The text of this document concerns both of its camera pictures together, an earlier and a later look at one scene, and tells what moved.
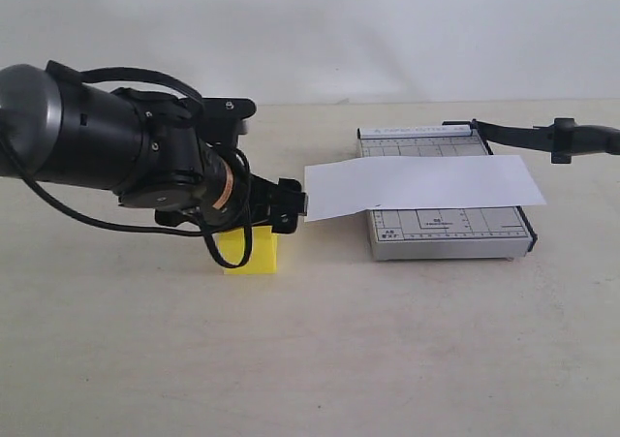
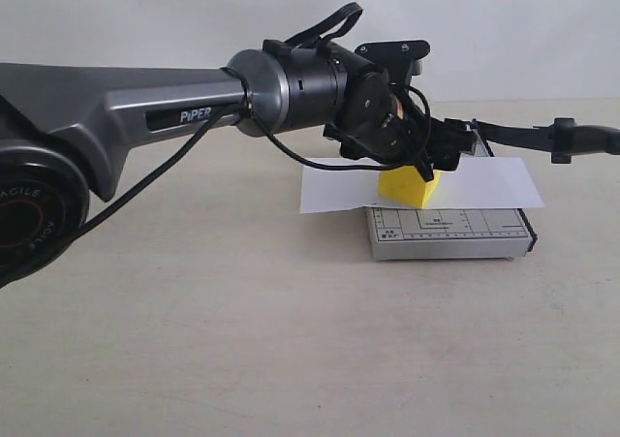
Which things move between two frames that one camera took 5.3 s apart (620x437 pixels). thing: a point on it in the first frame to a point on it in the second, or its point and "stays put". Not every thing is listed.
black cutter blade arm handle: (563, 139) stays put
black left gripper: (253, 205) to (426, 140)
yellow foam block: (264, 250) to (407, 184)
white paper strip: (344, 188) stays put
